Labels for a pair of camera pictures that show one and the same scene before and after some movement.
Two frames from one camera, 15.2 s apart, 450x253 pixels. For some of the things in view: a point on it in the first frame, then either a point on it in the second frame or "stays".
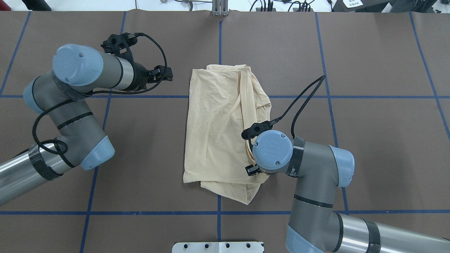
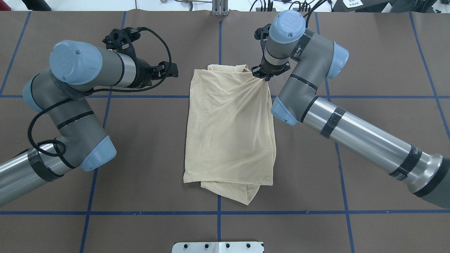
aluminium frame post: x=219 y=7 stays
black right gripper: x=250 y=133 -> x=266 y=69
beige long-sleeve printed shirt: x=224 y=101 stays
